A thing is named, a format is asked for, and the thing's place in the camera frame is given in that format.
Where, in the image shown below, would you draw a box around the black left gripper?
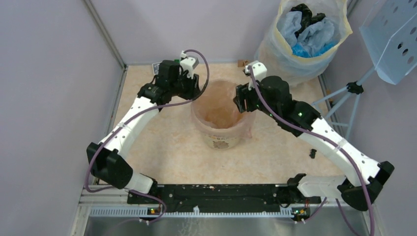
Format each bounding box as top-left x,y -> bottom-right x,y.
169,69 -> 201,101

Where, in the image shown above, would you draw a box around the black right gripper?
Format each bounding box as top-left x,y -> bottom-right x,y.
233,76 -> 279,120

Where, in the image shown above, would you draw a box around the cream capybara trash bin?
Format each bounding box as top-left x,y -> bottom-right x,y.
191,80 -> 255,150

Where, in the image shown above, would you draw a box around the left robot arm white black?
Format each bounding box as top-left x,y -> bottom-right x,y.
87,57 -> 201,203

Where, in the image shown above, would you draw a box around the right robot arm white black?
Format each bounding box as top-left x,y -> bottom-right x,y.
233,76 -> 394,211

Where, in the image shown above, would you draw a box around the large translucent bag of bags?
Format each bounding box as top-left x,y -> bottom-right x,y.
254,0 -> 352,86

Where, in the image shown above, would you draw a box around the small wooden blocks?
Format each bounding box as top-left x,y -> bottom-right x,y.
237,59 -> 250,67

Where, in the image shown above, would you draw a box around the blue plastic bag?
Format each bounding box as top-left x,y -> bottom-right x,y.
292,41 -> 337,58

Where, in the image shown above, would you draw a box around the small black clip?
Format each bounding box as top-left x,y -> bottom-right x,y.
309,148 -> 317,159

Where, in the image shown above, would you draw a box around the black plastic bag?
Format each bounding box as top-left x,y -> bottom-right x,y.
290,3 -> 326,37

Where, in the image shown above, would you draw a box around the light blue tripod stand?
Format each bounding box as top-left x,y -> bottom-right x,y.
311,66 -> 375,140

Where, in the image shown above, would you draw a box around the perforated light blue panel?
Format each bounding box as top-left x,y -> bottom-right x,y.
359,0 -> 417,85

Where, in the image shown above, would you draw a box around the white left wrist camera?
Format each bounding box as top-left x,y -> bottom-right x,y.
179,51 -> 199,79

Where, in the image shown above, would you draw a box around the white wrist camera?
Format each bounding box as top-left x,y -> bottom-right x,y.
243,60 -> 268,90
179,51 -> 199,79

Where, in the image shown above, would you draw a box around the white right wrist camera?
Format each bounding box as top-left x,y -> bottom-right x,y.
243,60 -> 268,90

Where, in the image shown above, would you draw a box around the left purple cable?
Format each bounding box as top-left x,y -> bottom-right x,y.
84,49 -> 210,225

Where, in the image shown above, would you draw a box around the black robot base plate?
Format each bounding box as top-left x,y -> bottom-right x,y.
127,174 -> 322,214

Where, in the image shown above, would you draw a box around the aluminium corner frame post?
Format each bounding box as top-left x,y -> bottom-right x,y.
82,0 -> 126,70

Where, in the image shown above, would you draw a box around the white toothed cable rail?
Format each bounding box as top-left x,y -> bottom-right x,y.
89,206 -> 294,219

